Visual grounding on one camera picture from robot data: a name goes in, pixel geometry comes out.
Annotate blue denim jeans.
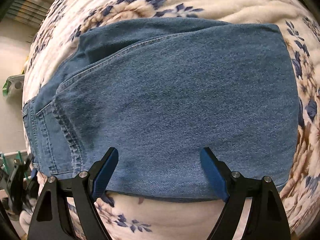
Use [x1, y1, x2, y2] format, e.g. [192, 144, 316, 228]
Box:
[23, 18, 300, 201]

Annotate floral fleece blanket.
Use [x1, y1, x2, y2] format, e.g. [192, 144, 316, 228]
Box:
[23, 0, 319, 239]

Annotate striped curtain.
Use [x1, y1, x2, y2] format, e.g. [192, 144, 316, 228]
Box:
[5, 0, 51, 29]

